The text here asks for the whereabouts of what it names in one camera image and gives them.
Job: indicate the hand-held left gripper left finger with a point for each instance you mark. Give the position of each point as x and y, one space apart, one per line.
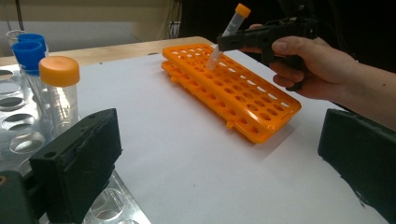
77 161

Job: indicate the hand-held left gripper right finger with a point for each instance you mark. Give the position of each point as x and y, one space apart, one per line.
361 155

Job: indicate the clear tube with orange cap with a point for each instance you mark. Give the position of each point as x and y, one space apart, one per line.
243 10
59 71

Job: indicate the orange plastic tube rack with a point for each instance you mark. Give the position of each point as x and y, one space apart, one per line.
236 93

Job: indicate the silver metal tube rack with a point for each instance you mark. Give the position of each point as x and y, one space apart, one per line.
21 121

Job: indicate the black curtain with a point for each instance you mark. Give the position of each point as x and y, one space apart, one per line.
358 18

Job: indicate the wooden table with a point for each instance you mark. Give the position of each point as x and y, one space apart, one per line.
124 49

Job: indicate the white board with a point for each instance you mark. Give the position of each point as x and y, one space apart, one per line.
202 174

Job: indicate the beige wooden platform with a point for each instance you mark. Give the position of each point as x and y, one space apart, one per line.
93 12

